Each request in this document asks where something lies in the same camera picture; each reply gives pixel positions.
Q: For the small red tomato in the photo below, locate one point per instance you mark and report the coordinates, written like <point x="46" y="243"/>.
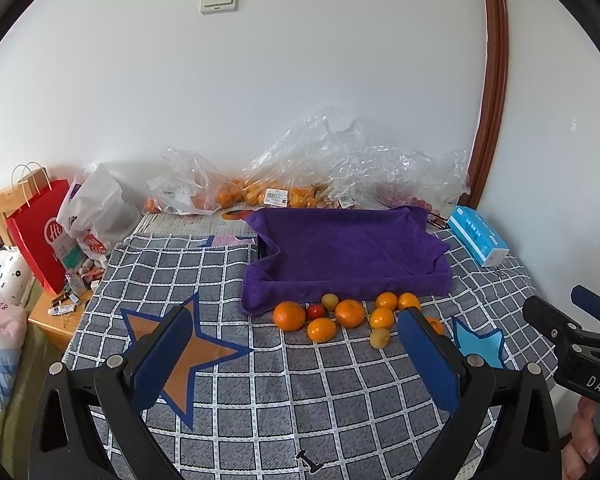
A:
<point x="315" y="311"/>

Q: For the purple towel lined tray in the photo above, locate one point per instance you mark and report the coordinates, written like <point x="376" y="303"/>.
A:
<point x="304" y="254"/>

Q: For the wooden bedside table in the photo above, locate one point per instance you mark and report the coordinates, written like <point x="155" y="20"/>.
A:
<point x="58" y="329"/>

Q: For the small orange with stem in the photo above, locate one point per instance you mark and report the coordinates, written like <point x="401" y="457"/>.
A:
<point x="381" y="319"/>

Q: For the large orange mandarin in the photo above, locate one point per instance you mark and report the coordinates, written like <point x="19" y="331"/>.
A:
<point x="289" y="316"/>
<point x="350" y="313"/>

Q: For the grey checked table cloth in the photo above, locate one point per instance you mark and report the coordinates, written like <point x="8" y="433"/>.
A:
<point x="358" y="412"/>

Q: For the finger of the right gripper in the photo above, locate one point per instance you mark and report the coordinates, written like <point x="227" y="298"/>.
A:
<point x="554" y="324"/>
<point x="586" y="300"/>

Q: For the small orange fruit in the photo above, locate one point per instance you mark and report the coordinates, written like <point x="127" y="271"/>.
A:
<point x="407" y="300"/>

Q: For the white plastic shopping bag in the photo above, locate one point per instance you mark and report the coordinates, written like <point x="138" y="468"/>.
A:
<point x="95" y="213"/>

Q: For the brown wooden door frame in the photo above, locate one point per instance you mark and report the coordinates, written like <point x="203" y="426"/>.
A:
<point x="492" y="101"/>

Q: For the clear bag of tangerines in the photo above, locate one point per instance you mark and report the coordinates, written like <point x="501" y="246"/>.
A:
<point x="189" y="185"/>

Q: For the red paper shopping bag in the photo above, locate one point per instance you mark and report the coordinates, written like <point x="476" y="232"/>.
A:
<point x="33" y="224"/>

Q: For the clear bag of kumquats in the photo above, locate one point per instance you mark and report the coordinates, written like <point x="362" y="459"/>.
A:
<point x="276" y="185"/>

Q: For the large crumpled clear bag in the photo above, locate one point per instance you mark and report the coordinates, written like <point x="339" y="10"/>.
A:
<point x="333" y="144"/>

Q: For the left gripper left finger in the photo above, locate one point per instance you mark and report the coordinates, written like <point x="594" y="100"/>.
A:
<point x="65" y="442"/>

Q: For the blue tissue pack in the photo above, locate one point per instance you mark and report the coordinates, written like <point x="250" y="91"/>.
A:
<point x="479" y="238"/>

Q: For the person's right hand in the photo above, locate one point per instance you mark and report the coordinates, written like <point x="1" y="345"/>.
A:
<point x="583" y="447"/>

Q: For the white spotted pillow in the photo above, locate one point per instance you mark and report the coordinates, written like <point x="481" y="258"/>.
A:
<point x="16" y="279"/>

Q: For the small orange tangerine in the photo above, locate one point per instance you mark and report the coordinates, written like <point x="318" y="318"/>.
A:
<point x="386" y="300"/>

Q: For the oval orange kumquat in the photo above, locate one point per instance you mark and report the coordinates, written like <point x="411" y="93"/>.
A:
<point x="321" y="330"/>

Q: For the pale yellow round fruit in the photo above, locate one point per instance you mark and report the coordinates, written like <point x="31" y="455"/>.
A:
<point x="380" y="338"/>

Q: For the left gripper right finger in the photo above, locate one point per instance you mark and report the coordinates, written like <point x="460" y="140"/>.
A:
<point x="524" y="440"/>

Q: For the yellow-green round fruit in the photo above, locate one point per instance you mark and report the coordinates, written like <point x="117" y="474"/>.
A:
<point x="330" y="301"/>

